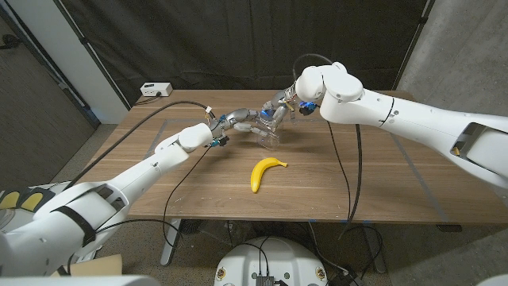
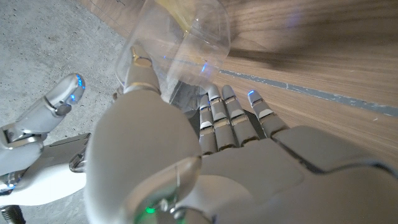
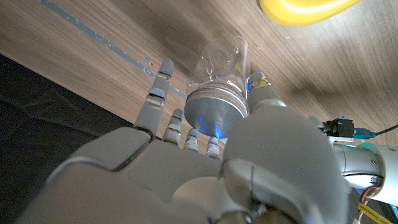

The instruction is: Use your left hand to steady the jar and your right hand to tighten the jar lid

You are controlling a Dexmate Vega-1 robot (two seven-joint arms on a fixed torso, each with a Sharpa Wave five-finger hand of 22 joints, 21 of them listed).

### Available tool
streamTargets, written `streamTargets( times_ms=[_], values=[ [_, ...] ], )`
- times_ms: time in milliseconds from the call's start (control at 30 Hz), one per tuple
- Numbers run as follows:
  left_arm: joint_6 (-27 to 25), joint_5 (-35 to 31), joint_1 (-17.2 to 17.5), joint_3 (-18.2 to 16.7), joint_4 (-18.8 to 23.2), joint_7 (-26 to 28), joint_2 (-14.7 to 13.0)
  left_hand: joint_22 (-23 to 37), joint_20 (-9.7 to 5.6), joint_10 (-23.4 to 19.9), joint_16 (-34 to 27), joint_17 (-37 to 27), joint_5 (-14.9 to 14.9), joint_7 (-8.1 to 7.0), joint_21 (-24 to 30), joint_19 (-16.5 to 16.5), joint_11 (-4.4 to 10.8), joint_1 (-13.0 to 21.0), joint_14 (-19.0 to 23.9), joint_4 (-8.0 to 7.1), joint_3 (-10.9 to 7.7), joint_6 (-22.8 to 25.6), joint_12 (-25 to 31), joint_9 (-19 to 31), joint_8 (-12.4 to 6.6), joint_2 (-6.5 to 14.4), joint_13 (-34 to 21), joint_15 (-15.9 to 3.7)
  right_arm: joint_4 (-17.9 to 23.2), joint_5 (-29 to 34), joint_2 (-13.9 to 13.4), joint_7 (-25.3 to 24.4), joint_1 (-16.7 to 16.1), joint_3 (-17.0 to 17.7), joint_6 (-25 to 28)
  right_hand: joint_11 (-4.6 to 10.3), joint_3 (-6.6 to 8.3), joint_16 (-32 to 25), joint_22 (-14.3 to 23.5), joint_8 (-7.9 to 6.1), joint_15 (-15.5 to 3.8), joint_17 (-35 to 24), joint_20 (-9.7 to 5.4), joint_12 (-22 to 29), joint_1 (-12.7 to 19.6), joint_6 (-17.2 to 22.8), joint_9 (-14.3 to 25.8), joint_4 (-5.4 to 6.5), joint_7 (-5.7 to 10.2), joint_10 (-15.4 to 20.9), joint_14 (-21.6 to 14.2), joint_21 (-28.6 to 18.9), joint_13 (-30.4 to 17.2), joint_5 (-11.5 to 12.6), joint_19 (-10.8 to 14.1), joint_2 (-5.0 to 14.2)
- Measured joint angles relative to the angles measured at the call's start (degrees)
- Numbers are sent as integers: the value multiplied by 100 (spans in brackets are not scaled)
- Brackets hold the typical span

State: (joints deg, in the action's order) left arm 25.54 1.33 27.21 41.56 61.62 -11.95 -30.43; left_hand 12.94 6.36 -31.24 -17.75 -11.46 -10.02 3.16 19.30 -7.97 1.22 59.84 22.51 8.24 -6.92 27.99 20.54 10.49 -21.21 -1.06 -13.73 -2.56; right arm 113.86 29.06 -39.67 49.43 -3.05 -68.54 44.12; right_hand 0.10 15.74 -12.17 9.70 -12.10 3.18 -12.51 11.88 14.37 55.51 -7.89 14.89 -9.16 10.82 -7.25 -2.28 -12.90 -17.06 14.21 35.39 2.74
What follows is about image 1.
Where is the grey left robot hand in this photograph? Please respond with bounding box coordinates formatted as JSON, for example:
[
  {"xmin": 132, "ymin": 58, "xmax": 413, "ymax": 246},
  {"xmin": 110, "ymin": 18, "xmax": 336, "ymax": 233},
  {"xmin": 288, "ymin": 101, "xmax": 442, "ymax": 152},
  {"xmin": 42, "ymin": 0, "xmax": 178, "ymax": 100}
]
[{"xmin": 209, "ymin": 106, "xmax": 279, "ymax": 141}]

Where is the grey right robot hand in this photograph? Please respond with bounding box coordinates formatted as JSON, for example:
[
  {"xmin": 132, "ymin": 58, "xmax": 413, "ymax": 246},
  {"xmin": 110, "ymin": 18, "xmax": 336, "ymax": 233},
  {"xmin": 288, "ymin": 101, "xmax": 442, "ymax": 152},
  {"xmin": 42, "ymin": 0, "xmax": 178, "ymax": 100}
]
[{"xmin": 260, "ymin": 84, "xmax": 299, "ymax": 134}]

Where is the clear glass jar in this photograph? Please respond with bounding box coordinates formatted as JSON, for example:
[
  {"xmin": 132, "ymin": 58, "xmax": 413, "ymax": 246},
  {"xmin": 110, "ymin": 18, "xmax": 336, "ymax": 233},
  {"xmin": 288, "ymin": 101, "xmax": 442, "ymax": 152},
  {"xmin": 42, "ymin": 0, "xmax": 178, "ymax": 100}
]
[{"xmin": 256, "ymin": 114, "xmax": 283, "ymax": 152}]

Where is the yellow banana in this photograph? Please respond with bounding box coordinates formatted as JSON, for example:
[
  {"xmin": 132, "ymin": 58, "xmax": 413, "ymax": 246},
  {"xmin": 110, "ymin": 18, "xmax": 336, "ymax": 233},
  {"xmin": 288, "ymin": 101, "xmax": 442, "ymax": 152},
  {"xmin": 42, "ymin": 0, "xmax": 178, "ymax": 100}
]
[{"xmin": 250, "ymin": 157, "xmax": 289, "ymax": 195}]

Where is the black backdrop curtain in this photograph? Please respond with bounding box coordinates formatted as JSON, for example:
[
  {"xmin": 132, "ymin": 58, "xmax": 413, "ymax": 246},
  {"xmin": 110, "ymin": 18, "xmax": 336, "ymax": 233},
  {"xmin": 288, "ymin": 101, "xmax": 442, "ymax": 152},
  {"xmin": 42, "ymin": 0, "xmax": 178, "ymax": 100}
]
[{"xmin": 59, "ymin": 0, "xmax": 434, "ymax": 107}]

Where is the white power strip box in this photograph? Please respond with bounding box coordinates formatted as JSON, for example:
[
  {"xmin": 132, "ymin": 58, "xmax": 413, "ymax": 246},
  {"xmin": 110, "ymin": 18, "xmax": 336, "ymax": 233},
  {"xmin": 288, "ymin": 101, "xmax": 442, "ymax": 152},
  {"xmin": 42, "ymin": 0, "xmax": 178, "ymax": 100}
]
[{"xmin": 140, "ymin": 82, "xmax": 174, "ymax": 98}]

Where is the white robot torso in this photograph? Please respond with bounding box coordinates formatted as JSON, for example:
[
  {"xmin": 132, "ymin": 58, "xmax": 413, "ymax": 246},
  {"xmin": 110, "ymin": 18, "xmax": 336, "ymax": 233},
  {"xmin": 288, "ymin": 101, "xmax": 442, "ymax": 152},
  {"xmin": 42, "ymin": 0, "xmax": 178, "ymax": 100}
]
[{"xmin": 214, "ymin": 236, "xmax": 330, "ymax": 286}]

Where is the white table leg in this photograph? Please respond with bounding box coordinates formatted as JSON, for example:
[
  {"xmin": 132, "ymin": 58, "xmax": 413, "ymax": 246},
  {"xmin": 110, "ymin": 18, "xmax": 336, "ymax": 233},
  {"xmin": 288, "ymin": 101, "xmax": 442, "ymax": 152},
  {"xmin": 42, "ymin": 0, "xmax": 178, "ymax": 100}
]
[{"xmin": 160, "ymin": 218, "xmax": 183, "ymax": 267}]

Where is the black backdrop stand pole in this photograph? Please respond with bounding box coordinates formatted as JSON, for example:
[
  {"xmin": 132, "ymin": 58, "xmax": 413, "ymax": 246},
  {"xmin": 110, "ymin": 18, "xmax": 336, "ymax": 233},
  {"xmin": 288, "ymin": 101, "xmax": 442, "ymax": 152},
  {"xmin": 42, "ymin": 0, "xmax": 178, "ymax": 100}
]
[
  {"xmin": 52, "ymin": 0, "xmax": 133, "ymax": 111},
  {"xmin": 391, "ymin": 0, "xmax": 437, "ymax": 91}
]

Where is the black power brick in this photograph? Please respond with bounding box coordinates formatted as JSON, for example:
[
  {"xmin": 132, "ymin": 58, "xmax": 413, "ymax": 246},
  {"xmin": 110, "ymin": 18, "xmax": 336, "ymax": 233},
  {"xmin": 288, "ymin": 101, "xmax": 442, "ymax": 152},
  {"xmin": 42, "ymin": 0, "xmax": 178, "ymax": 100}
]
[{"xmin": 328, "ymin": 265, "xmax": 367, "ymax": 286}]

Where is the cardboard sheet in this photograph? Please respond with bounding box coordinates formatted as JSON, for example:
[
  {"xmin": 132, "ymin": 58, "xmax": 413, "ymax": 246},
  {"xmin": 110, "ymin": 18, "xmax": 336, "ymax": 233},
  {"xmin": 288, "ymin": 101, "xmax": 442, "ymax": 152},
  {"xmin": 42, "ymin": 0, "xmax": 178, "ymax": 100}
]
[{"xmin": 49, "ymin": 253, "xmax": 124, "ymax": 278}]

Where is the yellow black padded object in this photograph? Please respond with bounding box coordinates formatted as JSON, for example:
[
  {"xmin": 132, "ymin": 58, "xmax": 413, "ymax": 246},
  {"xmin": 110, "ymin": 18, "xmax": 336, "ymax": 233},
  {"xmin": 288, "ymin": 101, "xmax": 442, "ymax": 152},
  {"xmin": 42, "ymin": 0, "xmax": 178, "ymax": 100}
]
[{"xmin": 0, "ymin": 187, "xmax": 57, "ymax": 215}]

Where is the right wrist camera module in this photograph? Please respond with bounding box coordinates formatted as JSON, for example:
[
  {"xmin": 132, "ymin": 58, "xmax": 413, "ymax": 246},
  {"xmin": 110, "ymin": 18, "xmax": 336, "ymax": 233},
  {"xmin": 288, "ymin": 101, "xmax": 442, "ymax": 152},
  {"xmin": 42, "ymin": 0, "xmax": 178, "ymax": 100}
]
[{"xmin": 298, "ymin": 100, "xmax": 319, "ymax": 118}]

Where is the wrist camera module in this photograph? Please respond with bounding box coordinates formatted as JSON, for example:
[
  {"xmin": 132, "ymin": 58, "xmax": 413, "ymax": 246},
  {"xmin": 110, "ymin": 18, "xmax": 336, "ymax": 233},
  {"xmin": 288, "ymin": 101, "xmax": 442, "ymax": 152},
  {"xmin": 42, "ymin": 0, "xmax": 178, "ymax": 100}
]
[
  {"xmin": 205, "ymin": 135, "xmax": 230, "ymax": 149},
  {"xmin": 298, "ymin": 100, "xmax": 319, "ymax": 118}
]

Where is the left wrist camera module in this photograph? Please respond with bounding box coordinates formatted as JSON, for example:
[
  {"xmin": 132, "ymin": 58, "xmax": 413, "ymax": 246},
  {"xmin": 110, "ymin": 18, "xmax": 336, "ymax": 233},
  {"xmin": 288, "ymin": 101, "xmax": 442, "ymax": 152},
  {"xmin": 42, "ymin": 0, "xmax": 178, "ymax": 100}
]
[{"xmin": 205, "ymin": 135, "xmax": 230, "ymax": 149}]

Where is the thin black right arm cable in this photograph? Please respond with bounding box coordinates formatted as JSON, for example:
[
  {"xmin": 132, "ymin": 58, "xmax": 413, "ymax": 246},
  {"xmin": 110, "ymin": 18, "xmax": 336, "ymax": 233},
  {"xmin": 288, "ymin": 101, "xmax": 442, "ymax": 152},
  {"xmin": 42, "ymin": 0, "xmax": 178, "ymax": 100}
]
[{"xmin": 325, "ymin": 120, "xmax": 355, "ymax": 224}]

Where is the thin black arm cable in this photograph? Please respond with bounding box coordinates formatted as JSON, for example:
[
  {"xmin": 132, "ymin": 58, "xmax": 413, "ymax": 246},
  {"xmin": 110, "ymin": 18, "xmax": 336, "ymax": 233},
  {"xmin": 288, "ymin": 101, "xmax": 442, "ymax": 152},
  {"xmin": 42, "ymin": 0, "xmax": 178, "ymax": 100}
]
[
  {"xmin": 325, "ymin": 120, "xmax": 355, "ymax": 224},
  {"xmin": 94, "ymin": 145, "xmax": 212, "ymax": 249}
]

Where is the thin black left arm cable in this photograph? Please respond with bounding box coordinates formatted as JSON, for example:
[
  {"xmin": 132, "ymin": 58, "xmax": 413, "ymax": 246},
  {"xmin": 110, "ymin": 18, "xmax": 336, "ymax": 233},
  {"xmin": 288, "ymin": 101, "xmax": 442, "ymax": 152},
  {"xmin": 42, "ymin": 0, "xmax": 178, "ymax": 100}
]
[{"xmin": 94, "ymin": 145, "xmax": 212, "ymax": 249}]

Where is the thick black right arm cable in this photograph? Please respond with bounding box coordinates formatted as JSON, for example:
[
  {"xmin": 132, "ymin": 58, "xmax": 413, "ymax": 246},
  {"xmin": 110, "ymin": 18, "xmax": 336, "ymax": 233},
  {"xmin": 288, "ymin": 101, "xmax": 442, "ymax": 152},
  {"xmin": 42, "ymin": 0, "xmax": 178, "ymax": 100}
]
[{"xmin": 292, "ymin": 52, "xmax": 365, "ymax": 242}]

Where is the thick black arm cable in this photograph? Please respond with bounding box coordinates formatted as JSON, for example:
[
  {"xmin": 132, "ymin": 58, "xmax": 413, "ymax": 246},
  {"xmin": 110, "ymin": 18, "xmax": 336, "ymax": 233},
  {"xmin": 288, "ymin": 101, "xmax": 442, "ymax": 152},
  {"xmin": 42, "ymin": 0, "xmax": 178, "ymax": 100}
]
[
  {"xmin": 63, "ymin": 99, "xmax": 212, "ymax": 190},
  {"xmin": 292, "ymin": 52, "xmax": 365, "ymax": 242}
]

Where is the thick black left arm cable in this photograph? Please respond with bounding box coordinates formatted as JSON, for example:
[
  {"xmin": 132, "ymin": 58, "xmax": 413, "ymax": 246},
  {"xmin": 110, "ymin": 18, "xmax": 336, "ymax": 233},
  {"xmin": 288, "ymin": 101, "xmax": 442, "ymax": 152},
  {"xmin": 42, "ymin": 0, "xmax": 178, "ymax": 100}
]
[{"xmin": 63, "ymin": 99, "xmax": 212, "ymax": 190}]

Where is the black door handle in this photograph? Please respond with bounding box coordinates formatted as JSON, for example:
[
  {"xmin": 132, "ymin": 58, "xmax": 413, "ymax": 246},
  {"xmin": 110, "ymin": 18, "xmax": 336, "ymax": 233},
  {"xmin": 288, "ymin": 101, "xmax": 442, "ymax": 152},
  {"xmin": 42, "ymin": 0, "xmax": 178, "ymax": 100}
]
[{"xmin": 0, "ymin": 34, "xmax": 24, "ymax": 51}]

